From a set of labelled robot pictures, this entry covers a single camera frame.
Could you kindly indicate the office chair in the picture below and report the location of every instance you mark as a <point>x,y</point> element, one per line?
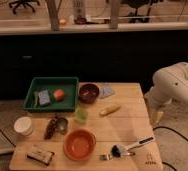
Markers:
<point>25,3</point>
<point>136,5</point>

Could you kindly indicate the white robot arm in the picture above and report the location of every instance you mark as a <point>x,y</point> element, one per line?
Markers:
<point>168,83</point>

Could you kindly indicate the black dish brush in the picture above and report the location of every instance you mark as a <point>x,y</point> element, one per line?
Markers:
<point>120,149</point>

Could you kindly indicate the office chair right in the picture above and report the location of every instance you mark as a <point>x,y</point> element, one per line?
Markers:
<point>136,5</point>

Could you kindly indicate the blue grey cloth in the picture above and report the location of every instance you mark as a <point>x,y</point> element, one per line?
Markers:
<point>106,91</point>

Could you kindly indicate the blue sponge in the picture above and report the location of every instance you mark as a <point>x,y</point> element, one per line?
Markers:
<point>44,98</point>

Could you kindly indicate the small metal cup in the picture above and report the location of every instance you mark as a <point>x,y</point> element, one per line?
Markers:
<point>62,125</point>

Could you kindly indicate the green plastic tray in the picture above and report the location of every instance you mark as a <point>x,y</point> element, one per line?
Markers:
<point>49,85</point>

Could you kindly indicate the orange bowl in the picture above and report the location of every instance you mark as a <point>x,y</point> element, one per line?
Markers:
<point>79,145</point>

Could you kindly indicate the white paper cup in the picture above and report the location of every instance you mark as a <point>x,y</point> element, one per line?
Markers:
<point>24,126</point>

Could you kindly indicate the yellow banana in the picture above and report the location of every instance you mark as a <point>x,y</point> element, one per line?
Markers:
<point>108,110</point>

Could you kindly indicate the office chair left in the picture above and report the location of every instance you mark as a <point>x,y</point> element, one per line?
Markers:
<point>25,3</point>

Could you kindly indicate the dark maroon bowl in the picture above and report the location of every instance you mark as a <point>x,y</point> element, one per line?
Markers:
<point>88,93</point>

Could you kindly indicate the metal fork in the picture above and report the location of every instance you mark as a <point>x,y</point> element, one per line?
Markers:
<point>108,157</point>

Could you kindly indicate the orange red fruit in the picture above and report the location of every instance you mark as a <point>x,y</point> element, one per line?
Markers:
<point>59,94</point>

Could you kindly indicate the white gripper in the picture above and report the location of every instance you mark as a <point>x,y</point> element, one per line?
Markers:
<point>156,99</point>

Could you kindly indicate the brown white box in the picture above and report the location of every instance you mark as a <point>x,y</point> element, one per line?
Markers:
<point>39,154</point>

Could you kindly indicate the green plastic cup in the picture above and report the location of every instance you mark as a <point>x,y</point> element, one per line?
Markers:
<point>81,115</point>

